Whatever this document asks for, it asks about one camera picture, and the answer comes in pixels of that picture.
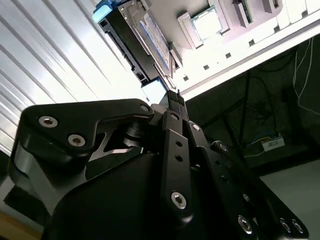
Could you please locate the hard disk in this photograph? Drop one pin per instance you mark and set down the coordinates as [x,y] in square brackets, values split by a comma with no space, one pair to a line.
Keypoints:
[130,42]

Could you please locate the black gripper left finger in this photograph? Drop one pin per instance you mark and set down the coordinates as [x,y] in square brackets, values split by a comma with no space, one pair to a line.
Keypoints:
[75,120]

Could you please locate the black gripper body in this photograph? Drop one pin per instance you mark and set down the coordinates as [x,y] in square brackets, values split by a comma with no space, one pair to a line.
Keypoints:
[112,205]

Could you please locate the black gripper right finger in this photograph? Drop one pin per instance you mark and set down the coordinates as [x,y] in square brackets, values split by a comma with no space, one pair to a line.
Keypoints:
[215,175]

